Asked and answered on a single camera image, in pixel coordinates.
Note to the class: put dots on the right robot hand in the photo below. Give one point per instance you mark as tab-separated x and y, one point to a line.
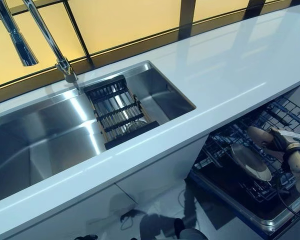
286	142

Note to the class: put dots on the chrome pull-down kitchen faucet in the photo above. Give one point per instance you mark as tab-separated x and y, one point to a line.
47	37

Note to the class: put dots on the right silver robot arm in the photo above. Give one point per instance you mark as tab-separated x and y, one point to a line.
298	165

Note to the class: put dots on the dark equipment base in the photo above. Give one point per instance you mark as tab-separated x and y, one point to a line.
215	185

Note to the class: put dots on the dark brown window frame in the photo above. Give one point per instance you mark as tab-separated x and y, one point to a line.
186	17

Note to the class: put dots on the stainless steel kitchen sink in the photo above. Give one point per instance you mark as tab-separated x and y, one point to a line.
52	130

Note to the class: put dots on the black roll-up sink rack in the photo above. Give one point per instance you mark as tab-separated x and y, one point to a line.
115	110

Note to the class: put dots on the white glossy cabinet door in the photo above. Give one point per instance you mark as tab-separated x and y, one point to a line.
165	170
65	220

